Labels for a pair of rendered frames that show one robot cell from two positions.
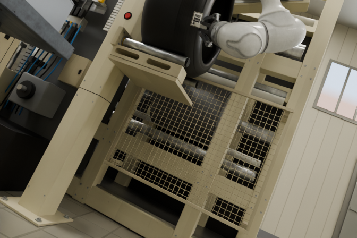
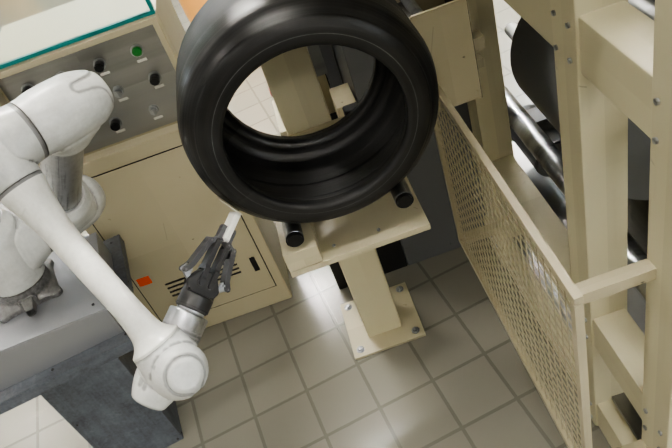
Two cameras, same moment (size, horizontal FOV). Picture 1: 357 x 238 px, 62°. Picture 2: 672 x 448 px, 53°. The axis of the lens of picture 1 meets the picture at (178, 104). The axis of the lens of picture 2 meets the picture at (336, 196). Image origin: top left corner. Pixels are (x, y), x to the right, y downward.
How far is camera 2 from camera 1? 2.15 m
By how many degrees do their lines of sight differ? 83
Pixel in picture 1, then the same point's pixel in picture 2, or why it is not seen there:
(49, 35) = (99, 361)
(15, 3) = (53, 383)
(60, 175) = (359, 302)
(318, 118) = not seen: outside the picture
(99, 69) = not seen: hidden behind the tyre
